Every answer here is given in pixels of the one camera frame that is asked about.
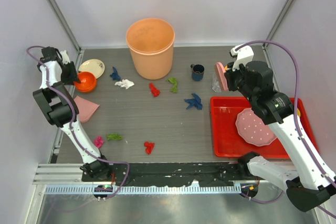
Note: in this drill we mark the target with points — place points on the blue paper scrap back left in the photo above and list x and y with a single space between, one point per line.
115 76

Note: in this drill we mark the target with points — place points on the magenta paper scrap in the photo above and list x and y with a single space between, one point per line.
98 142

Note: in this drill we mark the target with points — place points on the green paper scrap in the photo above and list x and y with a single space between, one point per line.
173 81
114 137

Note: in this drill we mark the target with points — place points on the red paper scrap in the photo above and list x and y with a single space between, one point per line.
149 146
155 92

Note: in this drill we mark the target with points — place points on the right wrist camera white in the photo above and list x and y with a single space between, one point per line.
243 56

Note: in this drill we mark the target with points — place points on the front aluminium rail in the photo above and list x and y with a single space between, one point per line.
60 173

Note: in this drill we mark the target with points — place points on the aluminium frame post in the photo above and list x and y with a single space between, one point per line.
280 18
64 24

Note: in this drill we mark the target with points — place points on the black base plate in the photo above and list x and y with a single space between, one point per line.
208 174

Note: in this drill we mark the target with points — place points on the pink dustpan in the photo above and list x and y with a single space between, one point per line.
86 109

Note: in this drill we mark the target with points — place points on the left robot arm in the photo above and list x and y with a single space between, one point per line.
59 108

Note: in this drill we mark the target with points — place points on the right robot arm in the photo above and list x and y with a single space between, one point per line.
313 182

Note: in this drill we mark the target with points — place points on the right aluminium frame post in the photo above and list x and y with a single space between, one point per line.
280 18

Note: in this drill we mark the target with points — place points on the pink dotted plate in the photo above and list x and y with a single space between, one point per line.
252 129

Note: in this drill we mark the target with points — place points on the white paper scrap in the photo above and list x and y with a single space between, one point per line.
124 83

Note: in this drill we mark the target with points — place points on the left aluminium frame post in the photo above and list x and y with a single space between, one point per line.
64 24

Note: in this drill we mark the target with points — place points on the clear drinking glass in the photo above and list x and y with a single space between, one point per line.
216 83

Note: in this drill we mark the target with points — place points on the red paper scrap centre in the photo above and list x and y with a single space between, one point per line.
155 92

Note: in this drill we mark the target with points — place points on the pink hand brush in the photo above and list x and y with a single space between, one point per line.
220 72

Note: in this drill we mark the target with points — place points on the blue paper scrap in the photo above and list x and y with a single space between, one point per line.
194 102
115 76

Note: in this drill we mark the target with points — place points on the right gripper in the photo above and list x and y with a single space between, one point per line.
230 74

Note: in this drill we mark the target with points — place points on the dark blue mug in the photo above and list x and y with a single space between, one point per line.
197 72

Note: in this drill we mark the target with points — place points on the slotted cable duct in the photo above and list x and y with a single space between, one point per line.
132 190

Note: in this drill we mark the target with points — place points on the cream plate with black patch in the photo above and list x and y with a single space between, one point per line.
93 66

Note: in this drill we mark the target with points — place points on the red paper scrap front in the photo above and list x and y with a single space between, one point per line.
149 146

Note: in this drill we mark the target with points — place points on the red plastic tray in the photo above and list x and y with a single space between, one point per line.
227 143

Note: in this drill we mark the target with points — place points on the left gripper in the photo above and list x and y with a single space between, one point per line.
74 77

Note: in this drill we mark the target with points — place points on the orange bowl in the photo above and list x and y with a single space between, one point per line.
87 82

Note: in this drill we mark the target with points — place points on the blue paper scrap right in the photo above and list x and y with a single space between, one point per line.
194 102

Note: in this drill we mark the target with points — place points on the orange plastic waste bin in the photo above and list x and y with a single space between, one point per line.
151 44

